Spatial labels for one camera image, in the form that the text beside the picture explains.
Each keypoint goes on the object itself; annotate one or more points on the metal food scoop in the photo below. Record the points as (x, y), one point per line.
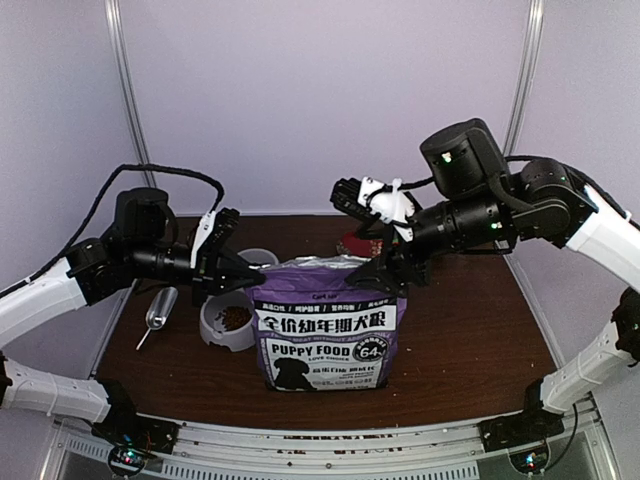
(158, 312)

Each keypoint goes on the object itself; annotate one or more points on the purple puppy food bag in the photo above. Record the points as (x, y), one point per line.
(315, 332)

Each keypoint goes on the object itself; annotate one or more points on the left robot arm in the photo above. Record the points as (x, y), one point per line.
(141, 243)

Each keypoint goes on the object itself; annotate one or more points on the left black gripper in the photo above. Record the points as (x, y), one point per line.
(219, 270)

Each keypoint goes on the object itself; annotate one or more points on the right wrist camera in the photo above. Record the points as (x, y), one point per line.
(376, 205)

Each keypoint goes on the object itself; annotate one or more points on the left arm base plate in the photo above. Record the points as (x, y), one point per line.
(124, 427)

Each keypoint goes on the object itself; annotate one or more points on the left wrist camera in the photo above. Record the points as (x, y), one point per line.
(213, 229)

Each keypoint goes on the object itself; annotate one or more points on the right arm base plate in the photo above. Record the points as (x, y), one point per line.
(506, 432)

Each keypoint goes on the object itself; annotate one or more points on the right aluminium corner post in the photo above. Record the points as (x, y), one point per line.
(529, 58)

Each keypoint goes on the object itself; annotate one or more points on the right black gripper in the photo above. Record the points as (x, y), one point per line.
(395, 258)

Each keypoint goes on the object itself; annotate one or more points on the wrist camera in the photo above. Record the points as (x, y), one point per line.
(213, 229)
(376, 205)

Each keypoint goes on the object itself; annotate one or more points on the red floral saucer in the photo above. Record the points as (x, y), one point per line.
(350, 244)

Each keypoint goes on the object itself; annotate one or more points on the aluminium front rail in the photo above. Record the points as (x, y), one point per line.
(452, 450)

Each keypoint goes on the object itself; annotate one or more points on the grey double pet bowl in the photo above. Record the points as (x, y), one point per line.
(211, 333)

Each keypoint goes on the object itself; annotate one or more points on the brown pet food kibble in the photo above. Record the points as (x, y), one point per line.
(233, 318)

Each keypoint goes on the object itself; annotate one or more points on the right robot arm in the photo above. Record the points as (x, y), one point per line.
(487, 209)

